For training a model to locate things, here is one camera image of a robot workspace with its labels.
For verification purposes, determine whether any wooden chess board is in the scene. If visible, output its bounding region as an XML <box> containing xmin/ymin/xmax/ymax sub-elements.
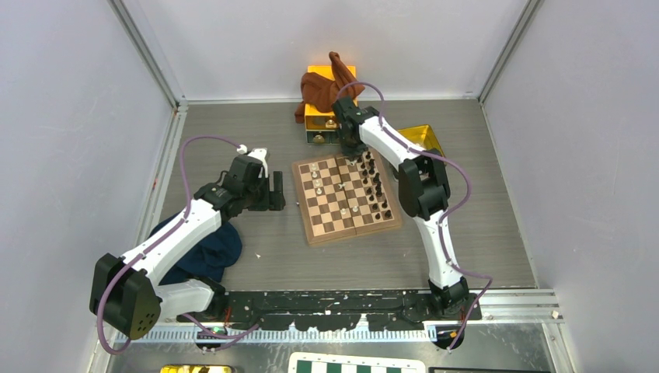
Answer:
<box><xmin>292</xmin><ymin>148</ymin><xmax>403</xmax><ymax>245</ymax></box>

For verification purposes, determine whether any yellow metal tray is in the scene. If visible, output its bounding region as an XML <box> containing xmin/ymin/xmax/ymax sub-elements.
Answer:
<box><xmin>399</xmin><ymin>124</ymin><xmax>445</xmax><ymax>157</ymax></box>

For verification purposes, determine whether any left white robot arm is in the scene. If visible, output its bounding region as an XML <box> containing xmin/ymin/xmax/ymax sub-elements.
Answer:
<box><xmin>89</xmin><ymin>148</ymin><xmax>285</xmax><ymax>340</ymax></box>

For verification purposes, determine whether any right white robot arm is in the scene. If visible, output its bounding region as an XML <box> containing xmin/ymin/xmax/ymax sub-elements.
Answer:
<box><xmin>332</xmin><ymin>97</ymin><xmax>469</xmax><ymax>319</ymax></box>

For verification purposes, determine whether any green white chess mat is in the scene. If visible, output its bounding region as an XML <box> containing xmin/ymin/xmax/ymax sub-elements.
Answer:
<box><xmin>288</xmin><ymin>352</ymin><xmax>428</xmax><ymax>373</ymax></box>

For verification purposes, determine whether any yellow drawer box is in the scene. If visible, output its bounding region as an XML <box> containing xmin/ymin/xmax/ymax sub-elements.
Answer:
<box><xmin>303</xmin><ymin>64</ymin><xmax>364</xmax><ymax>145</ymax></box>

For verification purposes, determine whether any brown cloth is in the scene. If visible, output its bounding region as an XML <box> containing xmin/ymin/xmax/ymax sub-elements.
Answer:
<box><xmin>294</xmin><ymin>51</ymin><xmax>357</xmax><ymax>124</ymax></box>

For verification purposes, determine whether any dark blue cloth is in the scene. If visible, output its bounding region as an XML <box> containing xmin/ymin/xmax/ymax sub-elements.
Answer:
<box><xmin>159</xmin><ymin>222</ymin><xmax>242</xmax><ymax>285</ymax></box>

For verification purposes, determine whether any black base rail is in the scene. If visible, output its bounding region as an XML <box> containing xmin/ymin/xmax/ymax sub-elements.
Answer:
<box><xmin>191</xmin><ymin>289</ymin><xmax>476</xmax><ymax>332</ymax></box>

